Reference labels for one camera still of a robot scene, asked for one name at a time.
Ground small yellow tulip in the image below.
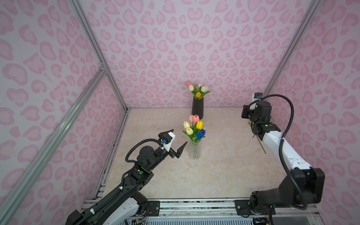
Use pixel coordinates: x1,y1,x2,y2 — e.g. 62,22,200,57
247,121,266,154

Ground clear plastic cup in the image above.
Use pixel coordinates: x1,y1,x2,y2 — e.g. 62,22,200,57
188,141,201,160

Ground blue tulip back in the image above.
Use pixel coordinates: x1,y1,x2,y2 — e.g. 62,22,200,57
196,129,206,139

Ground dark grey vase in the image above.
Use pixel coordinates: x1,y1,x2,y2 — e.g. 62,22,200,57
191,97,204,119

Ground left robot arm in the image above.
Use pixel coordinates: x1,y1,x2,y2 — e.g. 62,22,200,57
66,130,186,225

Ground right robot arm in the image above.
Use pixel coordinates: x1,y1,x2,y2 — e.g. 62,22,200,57
241,92,325,212

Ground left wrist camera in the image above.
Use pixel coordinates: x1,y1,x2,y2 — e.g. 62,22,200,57
159,132,175,147

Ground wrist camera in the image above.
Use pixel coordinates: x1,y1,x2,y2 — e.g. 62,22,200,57
159,132,175,147
251,92,263,102

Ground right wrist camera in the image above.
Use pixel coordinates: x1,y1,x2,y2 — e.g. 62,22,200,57
251,92,263,102

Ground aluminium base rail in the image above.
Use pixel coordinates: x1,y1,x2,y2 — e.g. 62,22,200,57
81,198,321,225

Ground aluminium frame left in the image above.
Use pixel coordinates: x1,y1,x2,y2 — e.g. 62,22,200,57
1,1,123,225

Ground aluminium corner post right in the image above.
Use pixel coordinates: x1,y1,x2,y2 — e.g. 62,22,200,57
263,0,323,96

